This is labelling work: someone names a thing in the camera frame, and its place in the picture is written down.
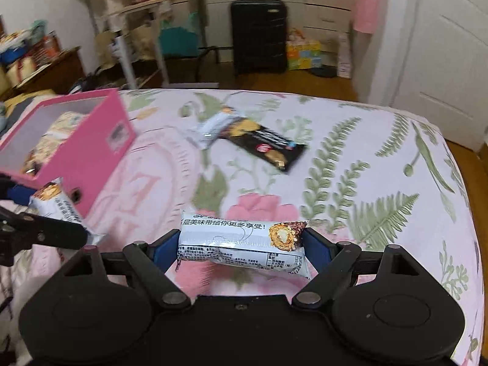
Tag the white snack bar wrapper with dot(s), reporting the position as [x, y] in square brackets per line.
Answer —
[240, 244]
[61, 206]
[217, 125]

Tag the floral bedsheet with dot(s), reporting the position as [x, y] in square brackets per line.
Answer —
[343, 198]

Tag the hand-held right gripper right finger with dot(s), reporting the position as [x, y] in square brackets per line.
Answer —
[319, 249]

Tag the white folding table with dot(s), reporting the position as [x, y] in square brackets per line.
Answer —
[152, 3]

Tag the white plastic packet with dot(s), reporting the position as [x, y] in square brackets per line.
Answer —
[344, 55]

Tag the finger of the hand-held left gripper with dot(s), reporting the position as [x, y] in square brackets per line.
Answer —
[23, 191]
[49, 230]

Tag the black suitcase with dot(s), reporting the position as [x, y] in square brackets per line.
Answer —
[259, 34]

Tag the colourful cardboard box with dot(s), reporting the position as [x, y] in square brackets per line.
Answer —
[304, 51]

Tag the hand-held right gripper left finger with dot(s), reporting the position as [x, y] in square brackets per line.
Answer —
[164, 251]

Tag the black cookie print snack packet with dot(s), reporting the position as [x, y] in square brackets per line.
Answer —
[267, 141]

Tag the pink hanging cloth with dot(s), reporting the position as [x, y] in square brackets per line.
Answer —
[364, 7]

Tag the dark round floor disc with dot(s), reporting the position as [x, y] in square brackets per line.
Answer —
[324, 72]

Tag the wooden cabinet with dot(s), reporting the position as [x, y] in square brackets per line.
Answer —
[53, 72]

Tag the white door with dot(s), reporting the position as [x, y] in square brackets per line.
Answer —
[446, 45]

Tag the pink cardboard box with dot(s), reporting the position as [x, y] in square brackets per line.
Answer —
[95, 152]

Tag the teal shopping bag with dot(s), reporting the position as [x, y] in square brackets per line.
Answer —
[177, 38]

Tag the brown cardboard box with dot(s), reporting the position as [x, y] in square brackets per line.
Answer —
[106, 47]

